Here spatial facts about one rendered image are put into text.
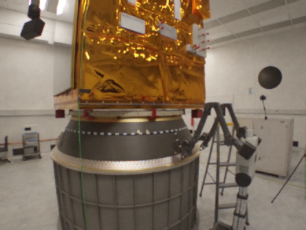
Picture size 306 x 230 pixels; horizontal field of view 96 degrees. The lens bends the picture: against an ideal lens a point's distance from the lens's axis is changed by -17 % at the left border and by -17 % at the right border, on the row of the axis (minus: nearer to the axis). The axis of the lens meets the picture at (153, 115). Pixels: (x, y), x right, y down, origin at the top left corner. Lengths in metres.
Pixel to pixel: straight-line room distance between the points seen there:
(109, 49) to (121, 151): 0.99
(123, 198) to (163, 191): 0.42
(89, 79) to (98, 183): 1.00
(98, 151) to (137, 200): 0.63
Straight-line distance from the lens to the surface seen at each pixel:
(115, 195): 1.72
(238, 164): 1.75
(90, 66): 1.52
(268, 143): 4.78
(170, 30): 2.31
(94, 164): 1.69
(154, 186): 1.72
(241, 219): 2.05
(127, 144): 1.67
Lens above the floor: 1.76
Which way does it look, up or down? 3 degrees down
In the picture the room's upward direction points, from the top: straight up
